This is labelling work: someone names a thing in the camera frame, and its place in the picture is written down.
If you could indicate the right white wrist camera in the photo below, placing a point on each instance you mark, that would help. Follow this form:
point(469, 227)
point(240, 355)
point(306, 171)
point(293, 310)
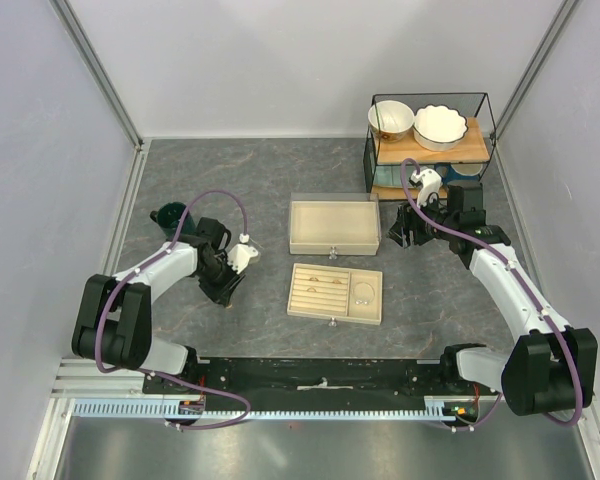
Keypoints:
point(428, 181)

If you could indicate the blue mug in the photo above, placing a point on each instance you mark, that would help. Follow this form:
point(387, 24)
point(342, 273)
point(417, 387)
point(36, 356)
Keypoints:
point(454, 172)

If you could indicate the white bowl with floral pattern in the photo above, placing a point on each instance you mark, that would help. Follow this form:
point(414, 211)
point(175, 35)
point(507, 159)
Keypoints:
point(390, 120)

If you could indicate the beige jewelry box with lid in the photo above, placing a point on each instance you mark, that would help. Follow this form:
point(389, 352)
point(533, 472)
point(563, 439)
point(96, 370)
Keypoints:
point(334, 224)

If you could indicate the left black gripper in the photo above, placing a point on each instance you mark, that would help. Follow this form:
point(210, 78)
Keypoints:
point(222, 293)

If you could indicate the light blue cable duct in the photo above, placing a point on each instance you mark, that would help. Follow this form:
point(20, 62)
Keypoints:
point(428, 409)

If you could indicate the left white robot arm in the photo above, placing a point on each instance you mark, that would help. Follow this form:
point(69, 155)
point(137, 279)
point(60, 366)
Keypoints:
point(114, 321)

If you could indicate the white scalloped bowl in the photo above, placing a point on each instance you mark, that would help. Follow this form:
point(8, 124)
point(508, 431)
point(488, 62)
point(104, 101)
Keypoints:
point(439, 128)

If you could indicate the dark green mug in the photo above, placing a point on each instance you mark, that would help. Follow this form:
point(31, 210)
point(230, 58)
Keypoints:
point(168, 217)

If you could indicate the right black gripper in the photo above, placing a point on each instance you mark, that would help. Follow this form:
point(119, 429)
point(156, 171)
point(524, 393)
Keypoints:
point(407, 220)

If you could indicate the beige jewelry tray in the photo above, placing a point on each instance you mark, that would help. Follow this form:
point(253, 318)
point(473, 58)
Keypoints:
point(336, 294)

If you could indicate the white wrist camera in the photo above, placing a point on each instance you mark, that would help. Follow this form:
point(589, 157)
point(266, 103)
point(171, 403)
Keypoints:
point(241, 255)
point(428, 181)

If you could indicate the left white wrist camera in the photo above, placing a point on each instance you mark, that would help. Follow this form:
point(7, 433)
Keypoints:
point(241, 255)

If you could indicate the black wire shelf rack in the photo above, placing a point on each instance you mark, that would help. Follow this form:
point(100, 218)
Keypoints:
point(477, 146)

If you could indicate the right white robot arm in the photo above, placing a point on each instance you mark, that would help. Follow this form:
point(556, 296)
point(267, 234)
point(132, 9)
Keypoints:
point(552, 365)

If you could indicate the light blue rectangular plate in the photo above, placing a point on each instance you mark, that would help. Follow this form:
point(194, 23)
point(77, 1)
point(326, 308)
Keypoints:
point(387, 176)

